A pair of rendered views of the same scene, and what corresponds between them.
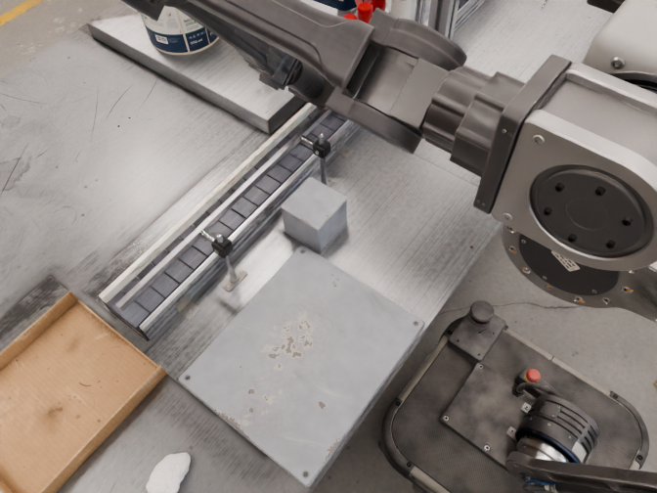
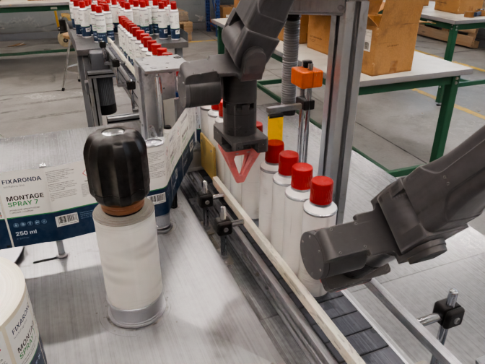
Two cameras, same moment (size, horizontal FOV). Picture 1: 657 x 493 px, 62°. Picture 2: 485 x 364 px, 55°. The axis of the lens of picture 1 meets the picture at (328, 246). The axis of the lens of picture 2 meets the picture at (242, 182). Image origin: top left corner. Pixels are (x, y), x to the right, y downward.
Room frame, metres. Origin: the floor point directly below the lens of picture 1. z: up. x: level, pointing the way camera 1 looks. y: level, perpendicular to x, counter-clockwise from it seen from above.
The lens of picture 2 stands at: (0.82, 0.54, 1.40)
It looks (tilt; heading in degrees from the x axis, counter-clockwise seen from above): 28 degrees down; 297
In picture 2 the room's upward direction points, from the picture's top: straight up
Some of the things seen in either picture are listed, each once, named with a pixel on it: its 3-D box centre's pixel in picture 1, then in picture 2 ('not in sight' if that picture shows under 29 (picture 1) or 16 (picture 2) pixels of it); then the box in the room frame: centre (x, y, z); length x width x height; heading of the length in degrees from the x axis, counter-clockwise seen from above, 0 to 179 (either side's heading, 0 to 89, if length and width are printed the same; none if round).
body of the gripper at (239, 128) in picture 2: not in sight; (239, 120); (1.17, -0.12, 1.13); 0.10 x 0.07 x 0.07; 139
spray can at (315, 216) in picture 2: not in sight; (317, 237); (0.99, -0.05, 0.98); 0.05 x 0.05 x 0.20
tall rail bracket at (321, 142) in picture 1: (314, 157); (429, 341); (0.81, 0.02, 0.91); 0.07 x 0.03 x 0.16; 50
